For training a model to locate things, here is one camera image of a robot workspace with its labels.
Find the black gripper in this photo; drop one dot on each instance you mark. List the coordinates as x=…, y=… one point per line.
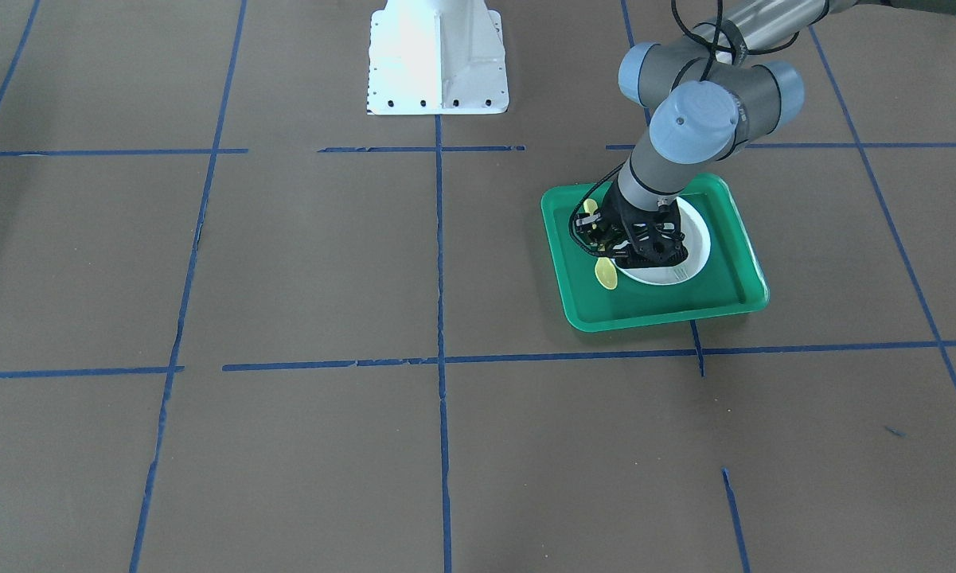
x=614, y=222

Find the yellow plastic spoon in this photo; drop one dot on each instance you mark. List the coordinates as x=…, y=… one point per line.
x=605, y=270

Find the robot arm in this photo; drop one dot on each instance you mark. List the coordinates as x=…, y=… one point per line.
x=706, y=103

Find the white round plate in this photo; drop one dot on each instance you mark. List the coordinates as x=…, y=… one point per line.
x=697, y=243

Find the green plastic tray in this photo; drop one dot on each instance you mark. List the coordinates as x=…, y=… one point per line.
x=732, y=281

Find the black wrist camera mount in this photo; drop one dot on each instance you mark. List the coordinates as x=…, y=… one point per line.
x=658, y=235

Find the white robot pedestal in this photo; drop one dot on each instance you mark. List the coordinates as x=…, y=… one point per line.
x=436, y=57

